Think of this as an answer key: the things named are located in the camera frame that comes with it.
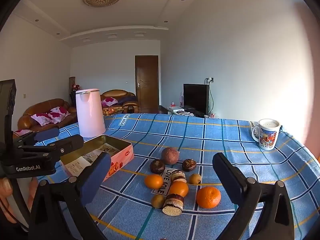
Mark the person's left hand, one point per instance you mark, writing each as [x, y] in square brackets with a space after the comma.
[5, 187]

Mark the purple passion fruit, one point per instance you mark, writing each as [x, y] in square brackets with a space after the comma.
[170, 155]

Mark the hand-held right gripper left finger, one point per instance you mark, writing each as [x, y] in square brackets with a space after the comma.
[101, 171]

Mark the white wall socket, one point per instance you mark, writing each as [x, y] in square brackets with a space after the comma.
[210, 80]

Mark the low tv stand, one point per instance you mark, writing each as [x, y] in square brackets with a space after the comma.
[165, 109]

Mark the purple blanket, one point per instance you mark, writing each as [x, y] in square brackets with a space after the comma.
[127, 99]

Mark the printed paper leaflet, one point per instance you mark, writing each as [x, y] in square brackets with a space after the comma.
[83, 162]

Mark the blue plaid tablecloth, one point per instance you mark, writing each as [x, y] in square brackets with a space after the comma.
[200, 135]

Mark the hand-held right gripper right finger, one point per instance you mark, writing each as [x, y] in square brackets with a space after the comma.
[226, 177]

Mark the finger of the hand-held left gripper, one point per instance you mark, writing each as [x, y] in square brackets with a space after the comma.
[46, 133]
[67, 142]

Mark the white set-top box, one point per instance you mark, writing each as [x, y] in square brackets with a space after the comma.
[175, 109]

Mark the brown leather sofa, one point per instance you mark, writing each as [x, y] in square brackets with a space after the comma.
[30, 110]

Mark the brown wooden door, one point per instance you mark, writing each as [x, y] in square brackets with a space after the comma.
[147, 85]

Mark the white pink floral cushion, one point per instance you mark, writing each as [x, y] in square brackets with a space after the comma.
[58, 112]
[109, 102]
[41, 118]

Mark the dark brown water chestnut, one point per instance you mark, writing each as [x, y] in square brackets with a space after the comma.
[189, 165]
[157, 166]

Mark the large orange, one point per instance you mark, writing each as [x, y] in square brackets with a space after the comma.
[208, 197]

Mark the chocolate layered cake snack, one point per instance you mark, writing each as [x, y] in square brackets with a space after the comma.
[178, 176]
[173, 204]

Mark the square recessed ceiling light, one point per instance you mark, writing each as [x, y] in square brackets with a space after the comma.
[85, 39]
[112, 35]
[140, 33]

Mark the pink electric kettle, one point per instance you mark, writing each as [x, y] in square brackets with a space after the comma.
[90, 115]

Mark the brown leather armchair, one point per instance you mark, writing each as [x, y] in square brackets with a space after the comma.
[117, 93]

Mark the pink tin box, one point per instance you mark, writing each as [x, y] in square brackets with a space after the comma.
[122, 152]

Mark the black television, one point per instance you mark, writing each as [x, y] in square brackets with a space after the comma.
[195, 97]

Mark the small yellow-brown round fruit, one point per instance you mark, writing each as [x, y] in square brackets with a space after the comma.
[195, 179]
[157, 201]

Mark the pink floral cloth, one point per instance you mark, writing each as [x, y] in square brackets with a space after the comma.
[22, 132]

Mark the tall brown vase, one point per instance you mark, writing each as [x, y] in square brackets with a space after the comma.
[72, 85]

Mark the small orange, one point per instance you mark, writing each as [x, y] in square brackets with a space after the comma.
[179, 189]
[153, 181]

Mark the white cartoon print mug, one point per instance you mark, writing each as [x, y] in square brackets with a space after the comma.
[268, 135]

